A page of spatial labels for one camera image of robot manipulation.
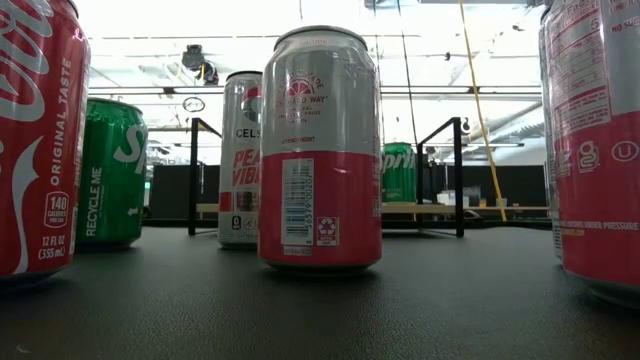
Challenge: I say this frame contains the green Sprite can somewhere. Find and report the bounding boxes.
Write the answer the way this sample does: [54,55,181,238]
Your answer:
[74,97,150,250]
[381,141,418,204]

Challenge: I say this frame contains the pink and silver Spindrift can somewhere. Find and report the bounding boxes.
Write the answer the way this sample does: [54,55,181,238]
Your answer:
[257,24,384,274]
[538,0,640,306]

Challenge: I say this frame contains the tall silver Celsius can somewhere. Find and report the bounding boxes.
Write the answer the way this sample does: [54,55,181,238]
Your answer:
[217,69,265,250]

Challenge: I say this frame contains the wooden tray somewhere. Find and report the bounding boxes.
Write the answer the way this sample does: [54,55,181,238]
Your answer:
[187,116,466,239]

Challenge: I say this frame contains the black table mat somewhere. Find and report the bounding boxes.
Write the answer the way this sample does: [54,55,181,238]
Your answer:
[0,222,640,360]

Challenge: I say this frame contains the red Coca-Cola can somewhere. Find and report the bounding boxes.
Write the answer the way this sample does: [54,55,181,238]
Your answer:
[0,0,92,281]

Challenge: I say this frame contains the yellow extension cable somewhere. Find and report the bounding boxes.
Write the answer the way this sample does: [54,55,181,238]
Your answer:
[457,0,509,223]

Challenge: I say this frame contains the black overhead camera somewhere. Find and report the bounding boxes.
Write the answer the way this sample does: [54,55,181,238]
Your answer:
[180,43,220,86]

